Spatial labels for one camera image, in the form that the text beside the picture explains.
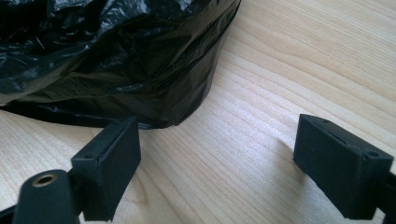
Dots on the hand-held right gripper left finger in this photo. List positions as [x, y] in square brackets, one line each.
[109, 174]

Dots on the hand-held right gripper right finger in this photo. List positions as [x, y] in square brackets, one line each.
[339, 169]

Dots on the black plastic garbage bag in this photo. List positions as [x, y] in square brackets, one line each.
[109, 56]

